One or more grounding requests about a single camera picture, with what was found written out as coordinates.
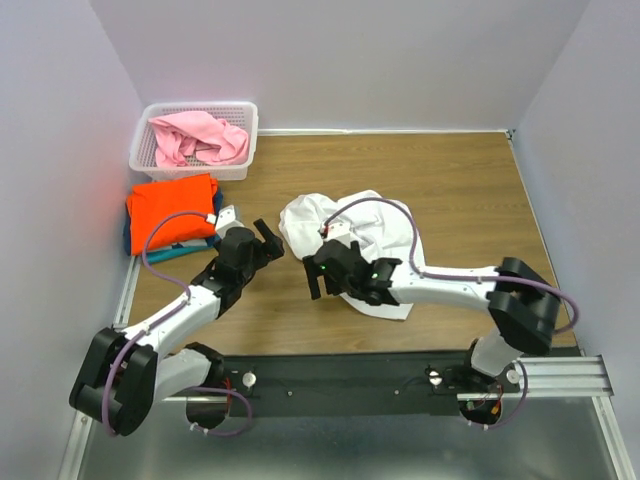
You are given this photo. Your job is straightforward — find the white t shirt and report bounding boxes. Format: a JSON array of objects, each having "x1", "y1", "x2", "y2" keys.
[{"x1": 278, "y1": 188, "x2": 428, "y2": 321}]

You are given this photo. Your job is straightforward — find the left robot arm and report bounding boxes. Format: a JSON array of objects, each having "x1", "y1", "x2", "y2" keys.
[{"x1": 69, "y1": 219, "x2": 284, "y2": 436}]

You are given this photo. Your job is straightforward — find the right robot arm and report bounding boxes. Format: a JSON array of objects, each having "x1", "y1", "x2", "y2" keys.
[{"x1": 303, "y1": 240, "x2": 560, "y2": 392}]

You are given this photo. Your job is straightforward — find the folded blue t shirt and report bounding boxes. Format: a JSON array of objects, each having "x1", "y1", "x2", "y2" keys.
[{"x1": 122, "y1": 178, "x2": 225, "y2": 254}]

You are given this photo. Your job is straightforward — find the folded teal t shirt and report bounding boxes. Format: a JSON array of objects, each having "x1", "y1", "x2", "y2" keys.
[{"x1": 147, "y1": 235, "x2": 220, "y2": 265}]

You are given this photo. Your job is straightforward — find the folded orange t shirt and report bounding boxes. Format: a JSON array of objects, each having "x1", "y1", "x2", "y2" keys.
[{"x1": 125, "y1": 172, "x2": 219, "y2": 257}]

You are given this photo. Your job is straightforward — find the white plastic laundry basket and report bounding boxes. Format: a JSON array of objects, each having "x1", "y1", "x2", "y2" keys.
[{"x1": 129, "y1": 101, "x2": 258, "y2": 181}]

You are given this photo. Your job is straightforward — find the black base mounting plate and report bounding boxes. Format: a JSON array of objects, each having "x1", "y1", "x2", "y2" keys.
[{"x1": 162, "y1": 349, "x2": 521, "y2": 419}]

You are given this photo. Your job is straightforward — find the pink t shirt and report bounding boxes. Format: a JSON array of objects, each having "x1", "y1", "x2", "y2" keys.
[{"x1": 148, "y1": 111, "x2": 249, "y2": 168}]

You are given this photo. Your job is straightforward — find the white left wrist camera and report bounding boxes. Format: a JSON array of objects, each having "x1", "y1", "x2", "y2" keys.
[{"x1": 215, "y1": 205, "x2": 244, "y2": 238}]

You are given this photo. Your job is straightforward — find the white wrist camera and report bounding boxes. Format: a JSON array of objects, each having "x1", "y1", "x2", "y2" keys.
[
  {"x1": 323, "y1": 221, "x2": 355, "y2": 247},
  {"x1": 215, "y1": 205, "x2": 244, "y2": 238}
]

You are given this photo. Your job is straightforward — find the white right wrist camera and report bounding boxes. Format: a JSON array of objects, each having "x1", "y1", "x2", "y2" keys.
[{"x1": 323, "y1": 221, "x2": 355, "y2": 247}]

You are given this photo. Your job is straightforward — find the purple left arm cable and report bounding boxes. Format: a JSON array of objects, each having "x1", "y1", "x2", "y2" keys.
[{"x1": 102, "y1": 210, "x2": 252, "y2": 440}]

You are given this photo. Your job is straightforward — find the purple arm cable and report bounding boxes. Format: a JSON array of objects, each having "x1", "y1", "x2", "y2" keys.
[
  {"x1": 323, "y1": 197, "x2": 576, "y2": 431},
  {"x1": 102, "y1": 210, "x2": 252, "y2": 440}
]

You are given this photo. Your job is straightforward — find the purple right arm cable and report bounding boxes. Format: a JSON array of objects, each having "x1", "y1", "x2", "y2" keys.
[{"x1": 323, "y1": 197, "x2": 576, "y2": 431}]

